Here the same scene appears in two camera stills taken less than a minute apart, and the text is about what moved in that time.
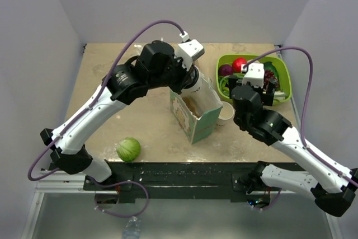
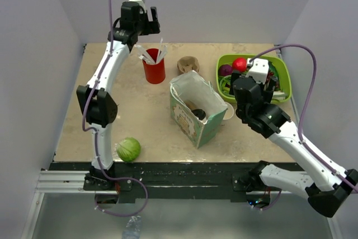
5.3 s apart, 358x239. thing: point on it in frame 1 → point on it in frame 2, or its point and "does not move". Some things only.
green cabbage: (128, 149) does not move
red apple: (237, 63) does not move
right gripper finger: (268, 97) → (272, 80)
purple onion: (225, 70) does not move
